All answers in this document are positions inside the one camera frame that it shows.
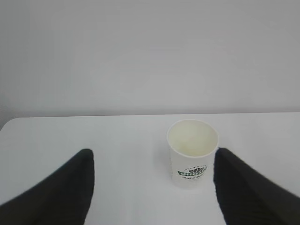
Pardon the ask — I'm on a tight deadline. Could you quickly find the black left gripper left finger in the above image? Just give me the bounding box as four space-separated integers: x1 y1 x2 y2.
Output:
0 149 95 225

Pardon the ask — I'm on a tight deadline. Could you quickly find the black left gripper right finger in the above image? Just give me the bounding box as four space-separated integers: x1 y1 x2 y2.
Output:
213 148 300 225

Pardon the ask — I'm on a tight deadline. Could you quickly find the white paper coffee cup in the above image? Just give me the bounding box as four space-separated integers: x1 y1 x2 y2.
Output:
166 119 219 188

